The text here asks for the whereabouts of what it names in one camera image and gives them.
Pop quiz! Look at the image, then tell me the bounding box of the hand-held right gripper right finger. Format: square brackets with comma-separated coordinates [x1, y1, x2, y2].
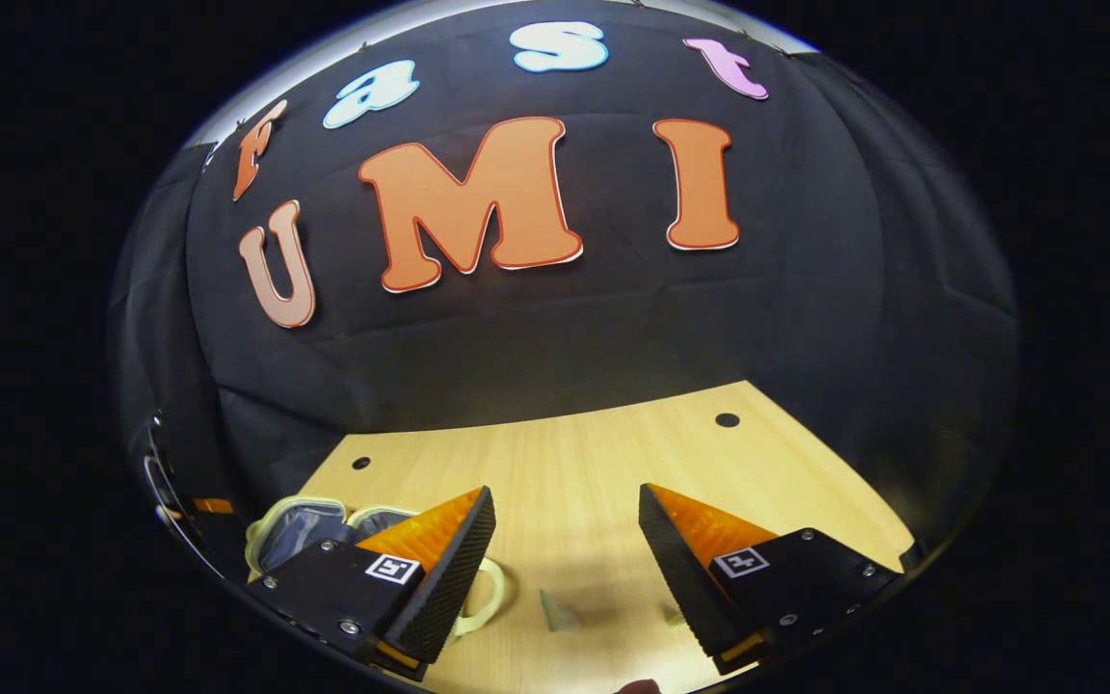
[638, 482, 903, 676]

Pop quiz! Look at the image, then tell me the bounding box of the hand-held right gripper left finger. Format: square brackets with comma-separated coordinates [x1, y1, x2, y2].
[245, 485, 498, 683]

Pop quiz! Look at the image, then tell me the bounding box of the pale yellow suitcase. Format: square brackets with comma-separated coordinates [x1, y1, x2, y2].
[245, 495, 508, 637]

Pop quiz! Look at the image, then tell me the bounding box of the white squeeze tube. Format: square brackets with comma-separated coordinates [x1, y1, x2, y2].
[539, 588, 583, 634]

